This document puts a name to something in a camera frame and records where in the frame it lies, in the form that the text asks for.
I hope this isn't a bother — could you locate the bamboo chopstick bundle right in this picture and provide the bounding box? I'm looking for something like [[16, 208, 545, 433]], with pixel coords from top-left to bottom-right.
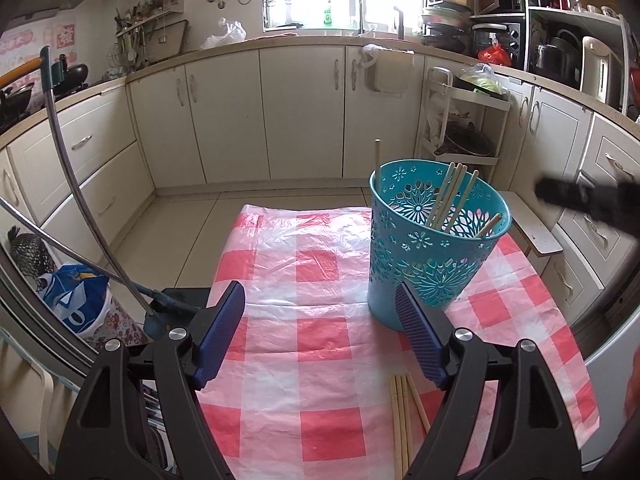
[[399, 375, 411, 472]]

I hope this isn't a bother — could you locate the white storage trolley rack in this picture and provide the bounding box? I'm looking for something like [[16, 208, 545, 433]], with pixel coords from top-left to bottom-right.
[[414, 62, 512, 181]]

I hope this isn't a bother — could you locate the red white checkered tablecloth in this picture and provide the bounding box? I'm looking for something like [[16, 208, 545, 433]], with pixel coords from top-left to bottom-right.
[[198, 205, 600, 479]]

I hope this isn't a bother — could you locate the separate bamboo chopstick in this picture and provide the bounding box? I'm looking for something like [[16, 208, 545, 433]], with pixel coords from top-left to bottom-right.
[[445, 170, 480, 233]]

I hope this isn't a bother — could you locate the metal broom pole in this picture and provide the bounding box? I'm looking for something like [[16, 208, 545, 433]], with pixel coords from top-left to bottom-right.
[[39, 45, 156, 317]]

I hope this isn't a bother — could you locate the blue white plastic bag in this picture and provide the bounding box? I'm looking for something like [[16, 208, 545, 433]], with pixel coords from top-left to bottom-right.
[[36, 263, 112, 338]]

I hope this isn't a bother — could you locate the black toaster oven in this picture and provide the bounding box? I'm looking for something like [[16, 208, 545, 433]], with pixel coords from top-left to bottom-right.
[[471, 16, 526, 70]]

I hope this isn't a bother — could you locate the teal perforated plastic basket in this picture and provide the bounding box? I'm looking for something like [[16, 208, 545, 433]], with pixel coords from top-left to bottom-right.
[[368, 159, 511, 330]]

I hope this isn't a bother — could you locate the bamboo chopstick beside bundle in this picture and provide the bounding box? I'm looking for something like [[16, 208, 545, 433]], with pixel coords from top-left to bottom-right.
[[407, 375, 431, 434]]

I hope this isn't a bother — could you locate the chrome sink faucet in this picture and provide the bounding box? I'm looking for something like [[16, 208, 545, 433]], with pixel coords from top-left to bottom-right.
[[326, 0, 366, 36]]

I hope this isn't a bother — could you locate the short chopstick in basket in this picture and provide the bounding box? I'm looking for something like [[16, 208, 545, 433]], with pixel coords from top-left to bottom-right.
[[476, 214, 502, 238]]

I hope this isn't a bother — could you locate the white wall-hung bin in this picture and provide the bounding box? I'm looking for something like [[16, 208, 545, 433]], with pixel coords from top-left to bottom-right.
[[361, 44, 414, 94]]

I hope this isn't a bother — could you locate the floral waste bin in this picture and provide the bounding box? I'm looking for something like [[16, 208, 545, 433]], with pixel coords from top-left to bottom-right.
[[80, 292, 150, 351]]

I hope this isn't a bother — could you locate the cream kitchen drawer cabinet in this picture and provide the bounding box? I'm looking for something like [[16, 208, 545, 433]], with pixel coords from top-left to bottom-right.
[[1, 86, 154, 262]]

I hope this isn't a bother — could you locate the dark green dustpan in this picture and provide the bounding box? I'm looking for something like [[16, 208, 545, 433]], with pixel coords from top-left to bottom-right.
[[143, 287, 210, 340]]

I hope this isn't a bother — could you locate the white electric kettle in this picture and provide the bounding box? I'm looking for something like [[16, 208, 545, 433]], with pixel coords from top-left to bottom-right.
[[579, 36, 628, 110]]

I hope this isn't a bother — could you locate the bamboo chopstick bundle middle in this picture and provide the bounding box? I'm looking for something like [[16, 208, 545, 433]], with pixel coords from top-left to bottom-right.
[[395, 375, 407, 478]]

